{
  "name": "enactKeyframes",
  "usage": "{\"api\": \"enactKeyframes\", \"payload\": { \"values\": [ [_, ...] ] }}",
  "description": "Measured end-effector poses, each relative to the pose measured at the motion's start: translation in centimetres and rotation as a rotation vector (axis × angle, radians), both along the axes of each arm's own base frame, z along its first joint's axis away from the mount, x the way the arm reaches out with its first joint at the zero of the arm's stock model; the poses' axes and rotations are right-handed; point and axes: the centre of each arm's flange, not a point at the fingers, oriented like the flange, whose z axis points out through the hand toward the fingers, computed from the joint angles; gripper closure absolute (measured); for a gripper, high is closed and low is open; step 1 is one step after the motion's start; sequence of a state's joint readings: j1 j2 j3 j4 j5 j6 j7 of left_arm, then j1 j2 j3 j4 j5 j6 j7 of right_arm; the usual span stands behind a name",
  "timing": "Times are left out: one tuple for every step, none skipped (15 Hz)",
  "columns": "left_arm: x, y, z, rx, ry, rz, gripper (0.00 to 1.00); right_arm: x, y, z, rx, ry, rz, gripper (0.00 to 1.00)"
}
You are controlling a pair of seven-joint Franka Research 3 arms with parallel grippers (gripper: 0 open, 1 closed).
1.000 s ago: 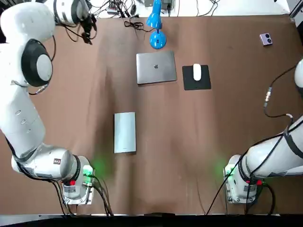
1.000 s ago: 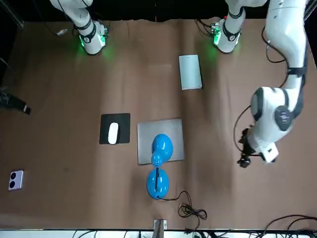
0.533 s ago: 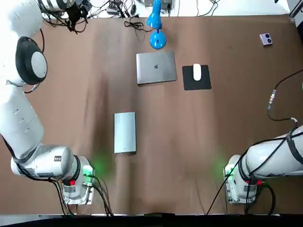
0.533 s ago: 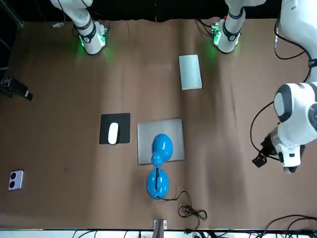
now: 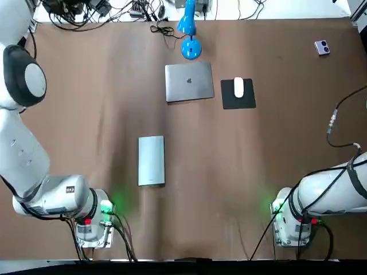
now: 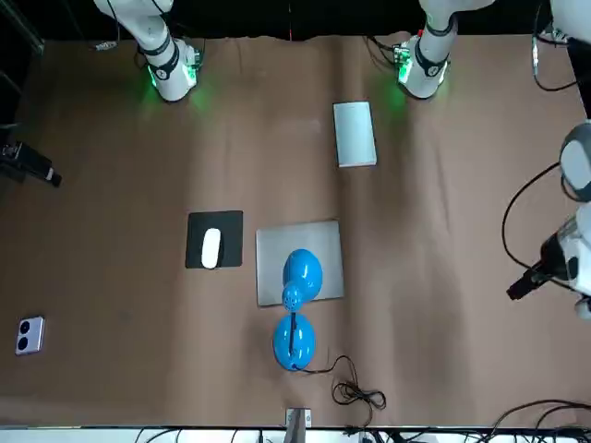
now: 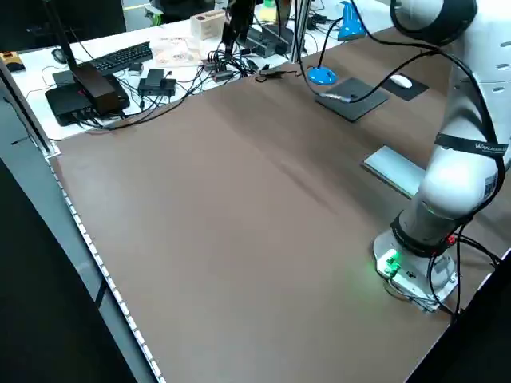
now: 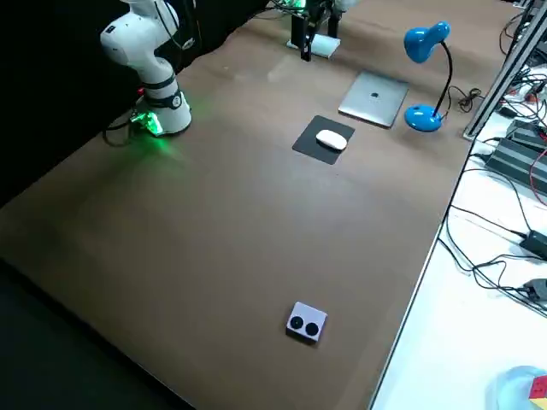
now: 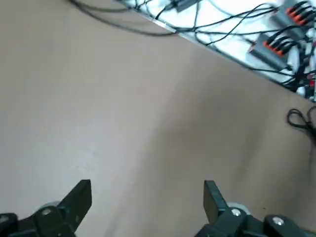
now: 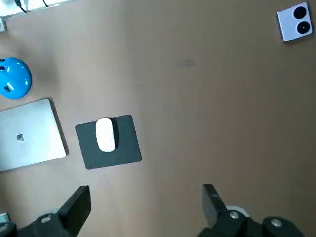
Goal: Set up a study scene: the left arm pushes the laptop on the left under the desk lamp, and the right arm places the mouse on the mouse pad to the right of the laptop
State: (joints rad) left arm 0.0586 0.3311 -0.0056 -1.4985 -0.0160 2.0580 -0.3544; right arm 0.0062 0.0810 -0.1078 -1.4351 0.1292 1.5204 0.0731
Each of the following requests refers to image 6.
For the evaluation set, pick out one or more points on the black exterior camera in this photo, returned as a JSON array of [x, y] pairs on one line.
[[27, 161]]

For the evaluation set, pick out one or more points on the white computer mouse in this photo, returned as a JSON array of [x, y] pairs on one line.
[[211, 249]]

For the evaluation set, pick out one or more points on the white label sticker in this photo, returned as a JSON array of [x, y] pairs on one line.
[[105, 45]]

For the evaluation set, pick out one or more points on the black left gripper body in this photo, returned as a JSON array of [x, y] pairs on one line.
[[553, 258]]

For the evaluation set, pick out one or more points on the dark grey laptop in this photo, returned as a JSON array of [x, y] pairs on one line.
[[318, 244]]

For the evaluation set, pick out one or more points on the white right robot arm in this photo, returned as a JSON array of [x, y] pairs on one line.
[[171, 78]]

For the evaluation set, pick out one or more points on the blue desk lamp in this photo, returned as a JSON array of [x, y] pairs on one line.
[[295, 341]]

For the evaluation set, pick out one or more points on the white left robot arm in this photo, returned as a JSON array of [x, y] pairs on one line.
[[429, 69]]

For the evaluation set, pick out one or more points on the black mouse pad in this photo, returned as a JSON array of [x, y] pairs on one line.
[[231, 235]]

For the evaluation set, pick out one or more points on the aluminium profile post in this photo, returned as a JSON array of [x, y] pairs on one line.
[[297, 424]]

